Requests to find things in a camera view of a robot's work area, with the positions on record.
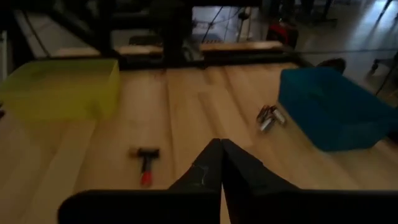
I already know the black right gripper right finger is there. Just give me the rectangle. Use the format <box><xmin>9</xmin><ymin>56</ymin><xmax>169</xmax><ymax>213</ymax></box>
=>
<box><xmin>221</xmin><ymin>138</ymin><xmax>398</xmax><ymax>224</ymax></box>

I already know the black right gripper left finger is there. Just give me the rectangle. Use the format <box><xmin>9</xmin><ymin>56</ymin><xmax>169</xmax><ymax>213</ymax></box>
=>
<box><xmin>57</xmin><ymin>138</ymin><xmax>223</xmax><ymax>224</ymax></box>

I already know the blue plastic bin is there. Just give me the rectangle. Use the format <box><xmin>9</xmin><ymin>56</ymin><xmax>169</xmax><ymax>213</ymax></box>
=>
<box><xmin>277</xmin><ymin>67</ymin><xmax>398</xmax><ymax>152</ymax></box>

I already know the red and black box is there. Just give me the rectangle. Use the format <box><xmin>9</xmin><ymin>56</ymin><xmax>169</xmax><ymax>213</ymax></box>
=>
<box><xmin>266</xmin><ymin>18</ymin><xmax>299</xmax><ymax>47</ymax></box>

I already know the yellow plastic bin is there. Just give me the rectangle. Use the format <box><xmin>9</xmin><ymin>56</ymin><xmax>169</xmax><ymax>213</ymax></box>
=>
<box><xmin>0</xmin><ymin>58</ymin><xmax>121</xmax><ymax>122</ymax></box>

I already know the black aluminium table frame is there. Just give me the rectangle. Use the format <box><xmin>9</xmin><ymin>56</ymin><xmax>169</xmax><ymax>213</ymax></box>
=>
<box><xmin>0</xmin><ymin>0</ymin><xmax>312</xmax><ymax>71</ymax></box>

